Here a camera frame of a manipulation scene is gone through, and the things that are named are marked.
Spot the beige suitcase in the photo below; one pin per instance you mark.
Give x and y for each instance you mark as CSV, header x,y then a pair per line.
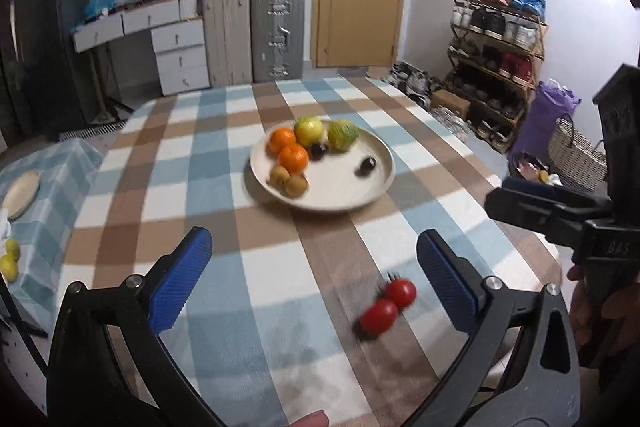
x,y
227,37

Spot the dark plum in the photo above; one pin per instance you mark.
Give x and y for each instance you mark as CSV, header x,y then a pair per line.
x,y
366,167
318,151

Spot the purple bag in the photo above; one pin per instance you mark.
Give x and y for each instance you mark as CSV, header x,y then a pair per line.
x,y
545,117

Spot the small cream plate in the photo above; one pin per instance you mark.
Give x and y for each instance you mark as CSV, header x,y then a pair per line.
x,y
20,194

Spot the pile of grey sneakers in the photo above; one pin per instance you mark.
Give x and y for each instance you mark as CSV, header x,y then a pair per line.
x,y
412,82

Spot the cardboard box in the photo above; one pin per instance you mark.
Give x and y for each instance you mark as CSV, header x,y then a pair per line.
x,y
450,103

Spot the large cream plate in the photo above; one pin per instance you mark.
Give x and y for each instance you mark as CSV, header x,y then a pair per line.
x,y
335,192

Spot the orange mandarin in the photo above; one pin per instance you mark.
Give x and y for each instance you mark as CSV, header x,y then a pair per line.
x,y
282,140
294,159

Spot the teal checked cloth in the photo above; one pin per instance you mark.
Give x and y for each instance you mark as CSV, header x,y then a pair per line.
x,y
65,177

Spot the red tomato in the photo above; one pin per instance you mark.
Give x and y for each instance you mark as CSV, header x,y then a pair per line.
x,y
379,317
401,293

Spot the open bag with small items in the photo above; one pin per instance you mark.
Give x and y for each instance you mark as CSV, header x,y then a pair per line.
x,y
535,169

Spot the person's right hand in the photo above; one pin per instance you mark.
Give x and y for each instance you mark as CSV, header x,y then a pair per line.
x,y
622,304

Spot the silver suitcase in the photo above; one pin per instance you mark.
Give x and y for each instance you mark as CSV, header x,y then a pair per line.
x,y
277,32

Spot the white perforated board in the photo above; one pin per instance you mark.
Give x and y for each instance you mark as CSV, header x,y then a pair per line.
x,y
20,357

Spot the brown kiwi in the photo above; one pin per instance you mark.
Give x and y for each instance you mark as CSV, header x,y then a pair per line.
x,y
296,185
278,176

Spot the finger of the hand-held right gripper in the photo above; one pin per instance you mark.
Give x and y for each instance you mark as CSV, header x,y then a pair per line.
x,y
530,183
530,209

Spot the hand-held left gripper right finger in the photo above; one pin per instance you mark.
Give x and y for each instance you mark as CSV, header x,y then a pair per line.
x,y
442,269

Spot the brown blue checked blanket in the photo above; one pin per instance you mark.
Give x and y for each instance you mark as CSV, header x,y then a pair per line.
x,y
225,232

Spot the small yellow lemon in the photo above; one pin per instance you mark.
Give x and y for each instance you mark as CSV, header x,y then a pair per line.
x,y
9,268
12,250

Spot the dark grey cabinet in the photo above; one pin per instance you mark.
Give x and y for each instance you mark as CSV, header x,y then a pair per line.
x,y
55,47

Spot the person's left hand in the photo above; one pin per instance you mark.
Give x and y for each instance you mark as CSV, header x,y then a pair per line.
x,y
310,420

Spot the blue plastic bag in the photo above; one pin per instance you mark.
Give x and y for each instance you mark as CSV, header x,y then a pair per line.
x,y
102,4

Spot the floor grille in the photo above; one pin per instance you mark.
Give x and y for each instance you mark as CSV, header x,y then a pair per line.
x,y
92,130

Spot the white desk with drawers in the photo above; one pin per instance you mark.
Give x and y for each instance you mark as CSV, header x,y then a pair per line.
x,y
180,52

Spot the green yellow citrus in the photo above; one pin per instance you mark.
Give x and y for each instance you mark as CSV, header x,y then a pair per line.
x,y
342,135

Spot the woven basket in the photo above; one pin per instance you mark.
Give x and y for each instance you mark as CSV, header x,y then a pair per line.
x,y
575,157

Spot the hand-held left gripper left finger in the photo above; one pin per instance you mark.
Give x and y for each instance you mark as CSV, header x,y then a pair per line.
x,y
180,277

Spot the shoe rack with shoes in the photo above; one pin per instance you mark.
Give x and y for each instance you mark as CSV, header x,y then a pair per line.
x,y
500,27

